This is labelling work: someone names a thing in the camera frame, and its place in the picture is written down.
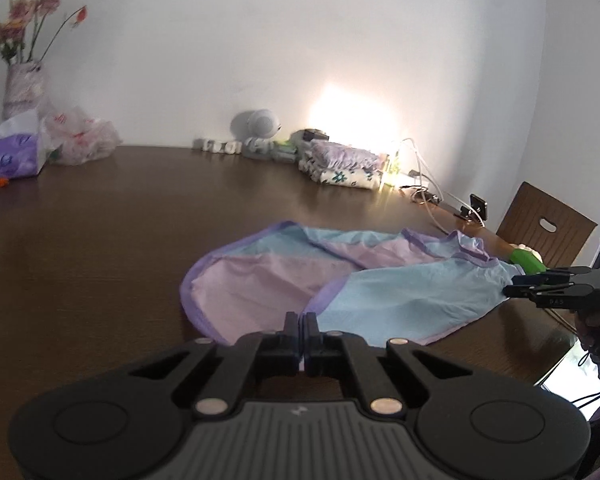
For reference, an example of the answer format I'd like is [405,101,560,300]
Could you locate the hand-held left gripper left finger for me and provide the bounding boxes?
[130,311,301,419]

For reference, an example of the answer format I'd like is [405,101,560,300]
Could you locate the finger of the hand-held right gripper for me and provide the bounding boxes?
[502,283,596,308]
[512,265,599,286]

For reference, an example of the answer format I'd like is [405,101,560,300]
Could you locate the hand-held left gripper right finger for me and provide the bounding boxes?
[304,311,474,419]

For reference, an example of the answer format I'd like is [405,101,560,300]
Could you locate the pink blue purple mesh garment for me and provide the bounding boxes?
[180,220,527,347]

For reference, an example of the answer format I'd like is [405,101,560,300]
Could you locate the green plastic object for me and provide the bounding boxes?
[509,247,549,276]

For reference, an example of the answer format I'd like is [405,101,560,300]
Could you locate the cream cloth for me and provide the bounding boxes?
[511,242,544,261]

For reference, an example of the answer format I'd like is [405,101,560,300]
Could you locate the brown wooden chair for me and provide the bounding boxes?
[495,181,599,274]

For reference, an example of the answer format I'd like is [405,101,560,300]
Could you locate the folded white teal-flower cloth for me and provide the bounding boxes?
[300,162,384,190]

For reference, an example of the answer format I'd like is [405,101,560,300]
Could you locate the folded purple floral frilled cloth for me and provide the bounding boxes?
[300,140,381,171]

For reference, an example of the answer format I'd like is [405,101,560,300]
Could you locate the white power strip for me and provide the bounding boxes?
[194,139,244,156]

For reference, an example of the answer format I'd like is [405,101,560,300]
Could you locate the clear red-printed plastic bag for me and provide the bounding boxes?
[42,106,124,166]

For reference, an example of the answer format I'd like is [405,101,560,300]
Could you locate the purple tissue pack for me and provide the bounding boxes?
[0,110,51,184]

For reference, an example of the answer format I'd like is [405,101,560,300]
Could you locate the patterned flower vase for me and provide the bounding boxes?
[2,61,49,121]

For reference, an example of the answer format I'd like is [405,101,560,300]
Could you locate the artificial pink flowers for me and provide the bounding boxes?
[0,0,89,66]

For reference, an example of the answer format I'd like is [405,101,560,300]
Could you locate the thick white cable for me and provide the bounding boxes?
[422,187,458,237]

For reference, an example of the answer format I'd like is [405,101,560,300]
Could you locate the thin white cables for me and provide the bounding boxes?
[399,137,461,206]

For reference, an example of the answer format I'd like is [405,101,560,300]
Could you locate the white round camera device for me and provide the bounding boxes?
[230,109,282,161]

